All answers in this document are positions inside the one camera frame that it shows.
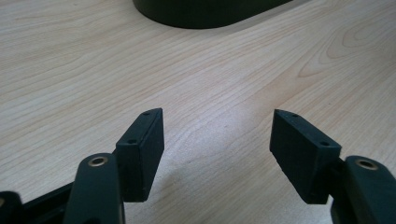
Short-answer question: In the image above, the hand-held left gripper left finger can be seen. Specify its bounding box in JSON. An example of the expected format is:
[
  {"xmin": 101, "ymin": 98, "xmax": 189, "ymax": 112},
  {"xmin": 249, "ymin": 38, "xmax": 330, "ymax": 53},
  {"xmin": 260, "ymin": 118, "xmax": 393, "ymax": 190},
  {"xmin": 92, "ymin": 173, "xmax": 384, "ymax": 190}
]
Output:
[{"xmin": 115, "ymin": 107, "xmax": 165, "ymax": 203}]

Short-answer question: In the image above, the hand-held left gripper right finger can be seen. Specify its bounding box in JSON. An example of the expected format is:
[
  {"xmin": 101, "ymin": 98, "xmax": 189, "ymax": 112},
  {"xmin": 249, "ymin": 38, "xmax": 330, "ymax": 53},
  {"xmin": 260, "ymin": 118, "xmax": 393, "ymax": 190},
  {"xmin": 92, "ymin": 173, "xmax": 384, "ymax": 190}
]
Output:
[{"xmin": 269, "ymin": 108, "xmax": 343, "ymax": 205}]

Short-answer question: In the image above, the black oval tray stand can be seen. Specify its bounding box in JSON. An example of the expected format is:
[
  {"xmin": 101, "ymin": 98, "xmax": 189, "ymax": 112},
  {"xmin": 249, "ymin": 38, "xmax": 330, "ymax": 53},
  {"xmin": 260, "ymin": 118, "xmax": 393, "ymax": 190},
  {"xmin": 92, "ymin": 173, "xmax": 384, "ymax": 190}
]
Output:
[{"xmin": 132, "ymin": 0, "xmax": 294, "ymax": 30}]

